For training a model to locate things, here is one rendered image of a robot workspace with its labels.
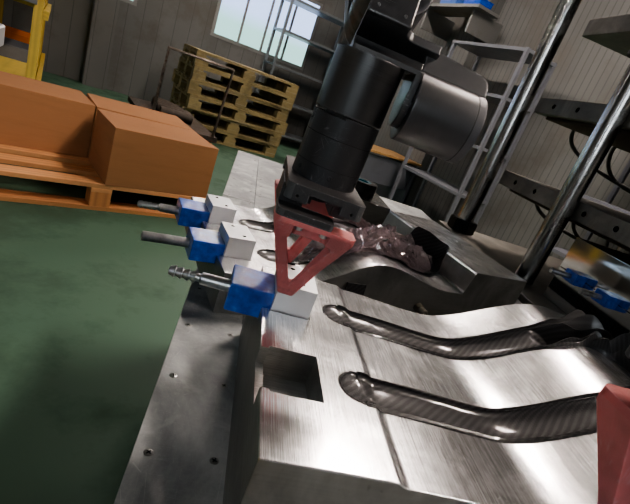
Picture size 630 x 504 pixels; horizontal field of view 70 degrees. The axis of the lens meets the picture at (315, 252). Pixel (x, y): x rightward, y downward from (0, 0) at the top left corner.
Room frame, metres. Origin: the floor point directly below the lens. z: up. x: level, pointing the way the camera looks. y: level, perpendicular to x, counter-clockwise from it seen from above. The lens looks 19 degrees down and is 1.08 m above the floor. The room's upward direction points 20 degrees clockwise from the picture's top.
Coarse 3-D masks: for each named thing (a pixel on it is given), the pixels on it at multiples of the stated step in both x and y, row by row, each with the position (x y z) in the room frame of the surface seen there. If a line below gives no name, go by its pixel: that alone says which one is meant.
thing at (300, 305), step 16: (176, 272) 0.36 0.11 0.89; (192, 272) 0.36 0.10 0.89; (240, 272) 0.38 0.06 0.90; (256, 272) 0.39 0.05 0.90; (288, 272) 0.39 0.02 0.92; (224, 288) 0.36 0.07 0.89; (240, 288) 0.35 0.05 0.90; (256, 288) 0.36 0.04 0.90; (272, 288) 0.37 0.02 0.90; (304, 288) 0.36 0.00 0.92; (224, 304) 0.35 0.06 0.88; (240, 304) 0.35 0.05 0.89; (256, 304) 0.36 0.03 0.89; (272, 304) 0.36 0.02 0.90; (288, 304) 0.36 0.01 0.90; (304, 304) 0.36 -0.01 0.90
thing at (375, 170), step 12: (372, 156) 5.19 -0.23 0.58; (396, 156) 5.38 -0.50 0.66; (372, 168) 5.23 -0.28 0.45; (384, 168) 5.31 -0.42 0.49; (396, 168) 5.40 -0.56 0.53; (372, 180) 5.26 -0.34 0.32; (384, 180) 5.35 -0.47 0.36; (408, 180) 5.53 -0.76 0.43; (384, 192) 5.82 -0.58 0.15; (396, 192) 5.63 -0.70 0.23
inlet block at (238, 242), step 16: (224, 224) 0.54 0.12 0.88; (144, 240) 0.48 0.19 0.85; (160, 240) 0.49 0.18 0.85; (176, 240) 0.50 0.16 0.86; (192, 240) 0.50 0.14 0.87; (208, 240) 0.51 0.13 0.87; (224, 240) 0.52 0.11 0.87; (240, 240) 0.52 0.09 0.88; (192, 256) 0.49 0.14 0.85; (208, 256) 0.50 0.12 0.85; (224, 256) 0.51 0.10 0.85; (240, 256) 0.52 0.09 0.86
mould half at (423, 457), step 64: (256, 320) 0.36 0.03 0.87; (320, 320) 0.37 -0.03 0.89; (384, 320) 0.43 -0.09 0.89; (448, 320) 0.48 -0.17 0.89; (512, 320) 0.48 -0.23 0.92; (448, 384) 0.35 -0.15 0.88; (512, 384) 0.37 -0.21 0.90; (576, 384) 0.37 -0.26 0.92; (256, 448) 0.20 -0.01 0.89; (320, 448) 0.22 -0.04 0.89; (384, 448) 0.23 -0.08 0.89; (448, 448) 0.26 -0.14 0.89; (512, 448) 0.29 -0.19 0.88; (576, 448) 0.30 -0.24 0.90
